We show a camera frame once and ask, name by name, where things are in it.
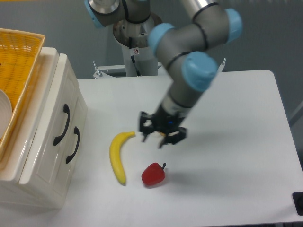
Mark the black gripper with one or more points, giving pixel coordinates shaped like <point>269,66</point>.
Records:
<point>166,123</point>

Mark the white top drawer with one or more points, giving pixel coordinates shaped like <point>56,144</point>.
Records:
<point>43,158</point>

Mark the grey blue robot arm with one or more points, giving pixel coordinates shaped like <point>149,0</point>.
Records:
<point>182,52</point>

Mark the white drawer cabinet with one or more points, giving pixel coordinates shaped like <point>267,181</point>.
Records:
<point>19,147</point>

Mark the red bell pepper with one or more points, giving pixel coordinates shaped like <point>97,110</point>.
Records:
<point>153,174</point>

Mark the yellow banana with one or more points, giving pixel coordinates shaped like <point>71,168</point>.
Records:
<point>114,155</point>

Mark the white plate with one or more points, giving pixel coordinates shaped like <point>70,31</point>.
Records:
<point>5,112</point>

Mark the black corner device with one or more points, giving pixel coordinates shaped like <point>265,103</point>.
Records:
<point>298,202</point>

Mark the yellow woven basket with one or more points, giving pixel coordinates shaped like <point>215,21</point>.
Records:
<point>19,51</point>

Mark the black lower drawer handle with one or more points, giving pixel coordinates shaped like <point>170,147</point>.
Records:
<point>74,145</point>

